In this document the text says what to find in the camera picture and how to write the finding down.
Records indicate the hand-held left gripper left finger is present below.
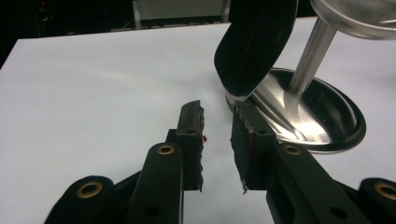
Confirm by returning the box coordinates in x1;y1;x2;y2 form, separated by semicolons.
165;99;207;192

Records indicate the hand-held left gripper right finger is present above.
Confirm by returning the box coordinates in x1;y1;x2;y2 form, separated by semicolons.
230;101;278;196

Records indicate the round steel plate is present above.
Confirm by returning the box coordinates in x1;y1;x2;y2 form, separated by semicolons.
225;17;367;154

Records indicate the wooden rice paddle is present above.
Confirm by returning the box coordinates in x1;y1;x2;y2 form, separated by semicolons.
214;0;299;98

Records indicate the steel ladle with wooden handle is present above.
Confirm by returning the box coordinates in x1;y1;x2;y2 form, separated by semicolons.
309;0;396;41

